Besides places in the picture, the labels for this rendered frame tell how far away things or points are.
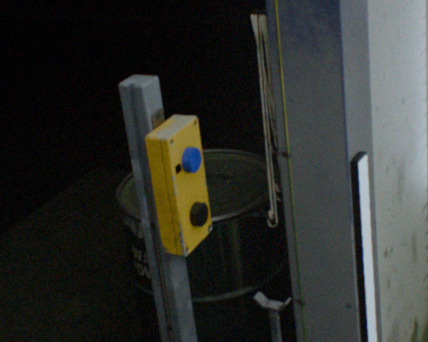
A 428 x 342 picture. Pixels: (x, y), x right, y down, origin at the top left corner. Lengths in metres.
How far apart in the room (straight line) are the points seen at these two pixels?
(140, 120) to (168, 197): 0.16
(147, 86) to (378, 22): 0.77
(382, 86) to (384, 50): 0.09
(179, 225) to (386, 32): 0.86
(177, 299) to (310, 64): 0.62
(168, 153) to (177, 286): 0.34
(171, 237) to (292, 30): 0.59
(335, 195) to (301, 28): 0.42
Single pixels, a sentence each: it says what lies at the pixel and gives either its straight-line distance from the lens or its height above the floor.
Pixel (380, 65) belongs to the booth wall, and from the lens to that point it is 2.31.
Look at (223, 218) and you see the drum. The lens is 2.79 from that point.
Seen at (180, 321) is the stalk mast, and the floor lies 1.11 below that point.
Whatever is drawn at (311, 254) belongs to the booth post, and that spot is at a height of 1.00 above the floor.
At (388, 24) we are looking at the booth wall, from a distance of 2.34.
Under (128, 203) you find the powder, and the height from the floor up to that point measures 0.87.
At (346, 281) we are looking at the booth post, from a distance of 2.30.
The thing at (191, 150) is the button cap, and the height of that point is 1.50.
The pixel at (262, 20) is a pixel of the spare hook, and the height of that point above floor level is 1.61.
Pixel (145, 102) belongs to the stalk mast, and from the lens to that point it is 1.69.
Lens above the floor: 2.17
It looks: 25 degrees down
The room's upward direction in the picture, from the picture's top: 7 degrees counter-clockwise
